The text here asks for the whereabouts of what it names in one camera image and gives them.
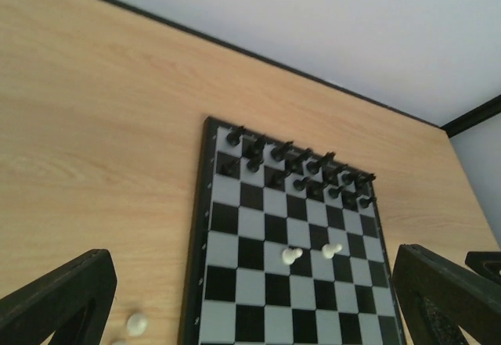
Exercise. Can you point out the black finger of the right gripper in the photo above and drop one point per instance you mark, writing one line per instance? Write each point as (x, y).
(484, 263)

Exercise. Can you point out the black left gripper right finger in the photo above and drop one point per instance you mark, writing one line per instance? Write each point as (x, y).
(441, 300)

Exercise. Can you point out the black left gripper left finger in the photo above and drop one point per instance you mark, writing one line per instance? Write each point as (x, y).
(69, 305)

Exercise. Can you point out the white chess piece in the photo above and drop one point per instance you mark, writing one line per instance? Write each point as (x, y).
(136, 324)

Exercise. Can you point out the white pawn on board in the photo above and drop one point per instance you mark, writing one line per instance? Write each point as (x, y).
(329, 250)
(290, 255)

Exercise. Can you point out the black and white chessboard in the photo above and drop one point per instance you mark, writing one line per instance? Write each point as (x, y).
(238, 290)

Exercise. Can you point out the black pawn column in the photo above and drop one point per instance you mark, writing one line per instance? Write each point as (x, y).
(231, 168)
(254, 164)
(279, 178)

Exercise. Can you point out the black pawn left column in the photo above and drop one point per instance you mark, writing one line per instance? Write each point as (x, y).
(231, 168)

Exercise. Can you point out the black bishop piece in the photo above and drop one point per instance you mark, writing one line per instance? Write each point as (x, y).
(279, 152)

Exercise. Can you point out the black rook corner piece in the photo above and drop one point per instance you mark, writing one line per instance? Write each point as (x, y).
(234, 136)

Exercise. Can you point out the black knight piece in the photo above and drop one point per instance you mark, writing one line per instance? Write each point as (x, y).
(255, 148)

